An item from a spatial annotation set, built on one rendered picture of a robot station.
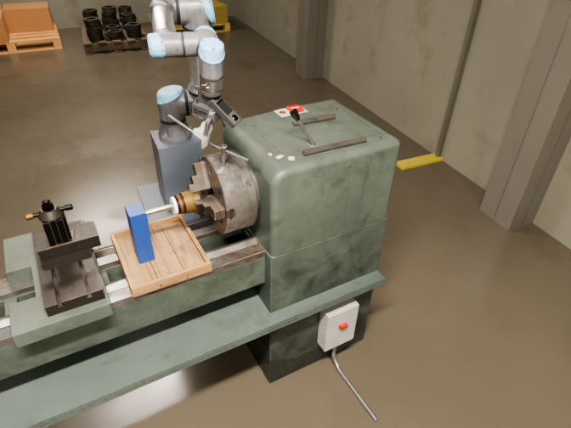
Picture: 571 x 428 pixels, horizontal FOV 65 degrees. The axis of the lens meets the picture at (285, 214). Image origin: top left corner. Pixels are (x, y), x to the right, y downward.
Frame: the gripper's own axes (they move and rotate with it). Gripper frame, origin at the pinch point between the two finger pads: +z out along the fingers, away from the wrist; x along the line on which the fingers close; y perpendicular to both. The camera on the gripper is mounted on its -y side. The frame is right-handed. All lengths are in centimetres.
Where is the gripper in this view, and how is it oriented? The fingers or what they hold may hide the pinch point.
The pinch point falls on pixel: (215, 138)
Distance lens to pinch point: 163.8
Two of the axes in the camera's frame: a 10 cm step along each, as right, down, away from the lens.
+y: -9.0, -3.9, 1.9
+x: -4.1, 6.4, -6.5
